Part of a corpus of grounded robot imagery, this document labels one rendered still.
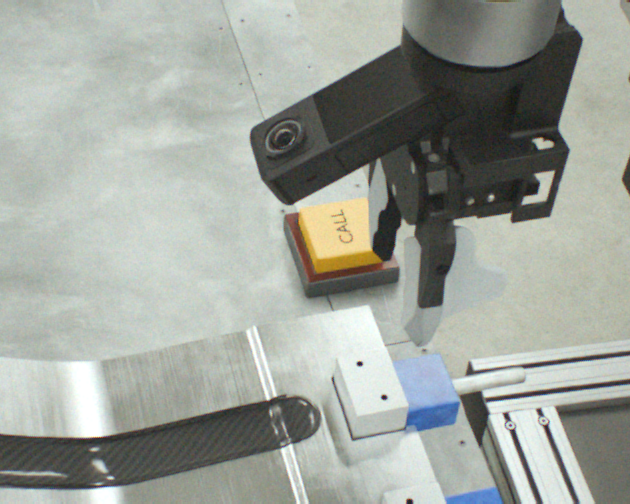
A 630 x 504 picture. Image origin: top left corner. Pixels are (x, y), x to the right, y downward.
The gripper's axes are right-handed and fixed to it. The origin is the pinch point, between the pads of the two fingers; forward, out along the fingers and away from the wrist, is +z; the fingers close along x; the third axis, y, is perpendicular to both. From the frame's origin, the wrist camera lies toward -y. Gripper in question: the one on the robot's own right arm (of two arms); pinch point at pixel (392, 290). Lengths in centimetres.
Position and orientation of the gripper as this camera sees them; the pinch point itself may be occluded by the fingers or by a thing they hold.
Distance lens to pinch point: 78.1
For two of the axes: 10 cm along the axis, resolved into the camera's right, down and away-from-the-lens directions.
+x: -2.6, -7.3, 6.3
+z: -0.6, 6.6, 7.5
